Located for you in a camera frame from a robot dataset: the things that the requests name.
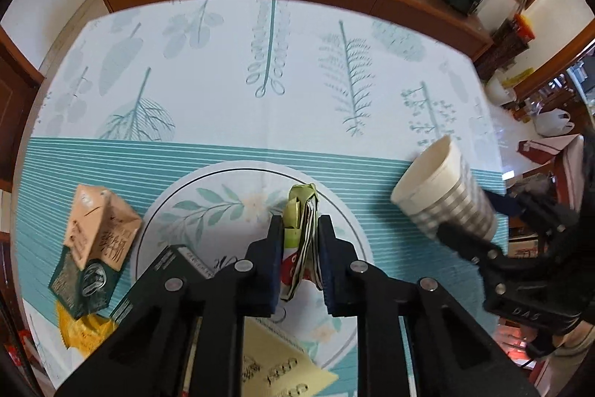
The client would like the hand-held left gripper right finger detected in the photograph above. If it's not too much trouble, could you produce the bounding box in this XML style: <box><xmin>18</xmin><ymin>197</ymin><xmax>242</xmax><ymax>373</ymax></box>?
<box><xmin>317</xmin><ymin>215</ymin><xmax>540</xmax><ymax>397</ymax></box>

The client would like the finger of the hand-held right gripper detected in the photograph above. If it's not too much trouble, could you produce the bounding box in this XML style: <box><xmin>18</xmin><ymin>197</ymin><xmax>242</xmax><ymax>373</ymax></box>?
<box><xmin>436</xmin><ymin>221</ymin><xmax>517</xmax><ymax>300</ymax></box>
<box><xmin>483</xmin><ymin>190</ymin><xmax>565</xmax><ymax>235</ymax></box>

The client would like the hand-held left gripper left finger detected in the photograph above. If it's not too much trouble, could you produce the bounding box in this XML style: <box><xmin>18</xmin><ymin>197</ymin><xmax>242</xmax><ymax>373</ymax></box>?
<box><xmin>56</xmin><ymin>215</ymin><xmax>285</xmax><ymax>397</ymax></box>

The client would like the green white packet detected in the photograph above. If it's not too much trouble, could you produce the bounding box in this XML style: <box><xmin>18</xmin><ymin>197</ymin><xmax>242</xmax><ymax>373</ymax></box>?
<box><xmin>279</xmin><ymin>183</ymin><xmax>326</xmax><ymax>301</ymax></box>

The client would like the checked paper cup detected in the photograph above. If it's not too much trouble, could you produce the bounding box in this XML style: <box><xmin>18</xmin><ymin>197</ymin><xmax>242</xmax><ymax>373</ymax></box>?
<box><xmin>389</xmin><ymin>135</ymin><xmax>498</xmax><ymax>240</ymax></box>

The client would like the person's right forearm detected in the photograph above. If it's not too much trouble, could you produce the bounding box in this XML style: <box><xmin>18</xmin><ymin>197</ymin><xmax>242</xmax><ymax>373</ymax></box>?
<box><xmin>544</xmin><ymin>323</ymin><xmax>592</xmax><ymax>397</ymax></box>

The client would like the red box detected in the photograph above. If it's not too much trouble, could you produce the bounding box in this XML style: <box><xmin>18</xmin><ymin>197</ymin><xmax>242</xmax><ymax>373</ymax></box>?
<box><xmin>517</xmin><ymin>135</ymin><xmax>585</xmax><ymax>165</ymax></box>

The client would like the white plastic bag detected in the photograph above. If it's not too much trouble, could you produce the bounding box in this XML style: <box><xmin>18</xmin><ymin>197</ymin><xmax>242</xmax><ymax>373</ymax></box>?
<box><xmin>534</xmin><ymin>109</ymin><xmax>576</xmax><ymax>135</ymax></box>

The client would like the yellow paper envelope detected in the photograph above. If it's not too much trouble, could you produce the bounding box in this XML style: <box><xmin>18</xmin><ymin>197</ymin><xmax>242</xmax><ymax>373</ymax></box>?
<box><xmin>239</xmin><ymin>317</ymin><xmax>339</xmax><ymax>397</ymax></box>

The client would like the black printed box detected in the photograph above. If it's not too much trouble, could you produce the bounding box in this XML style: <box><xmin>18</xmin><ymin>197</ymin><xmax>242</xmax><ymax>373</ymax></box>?
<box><xmin>112</xmin><ymin>243</ymin><xmax>219</xmax><ymax>323</ymax></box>

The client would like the leaf print tablecloth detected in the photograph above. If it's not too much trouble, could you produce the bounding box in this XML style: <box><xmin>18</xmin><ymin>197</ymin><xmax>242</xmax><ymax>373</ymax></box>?
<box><xmin>12</xmin><ymin>0</ymin><xmax>512</xmax><ymax>397</ymax></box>

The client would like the tan carton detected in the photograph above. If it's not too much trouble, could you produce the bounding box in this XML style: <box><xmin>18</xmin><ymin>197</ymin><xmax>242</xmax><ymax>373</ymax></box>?
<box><xmin>62</xmin><ymin>184</ymin><xmax>142</xmax><ymax>273</ymax></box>

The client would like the dark green packet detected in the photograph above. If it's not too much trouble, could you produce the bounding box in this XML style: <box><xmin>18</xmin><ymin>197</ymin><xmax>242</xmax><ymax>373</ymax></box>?
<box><xmin>48</xmin><ymin>246</ymin><xmax>122</xmax><ymax>318</ymax></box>

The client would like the yellow wrapper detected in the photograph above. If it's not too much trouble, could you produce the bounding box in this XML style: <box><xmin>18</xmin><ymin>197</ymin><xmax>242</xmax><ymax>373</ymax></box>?
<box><xmin>55</xmin><ymin>299</ymin><xmax>122</xmax><ymax>356</ymax></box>

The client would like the wooden door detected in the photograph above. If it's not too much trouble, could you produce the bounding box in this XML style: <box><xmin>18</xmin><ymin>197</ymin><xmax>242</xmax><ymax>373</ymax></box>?
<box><xmin>0</xmin><ymin>27</ymin><xmax>45</xmax><ymax>193</ymax></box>

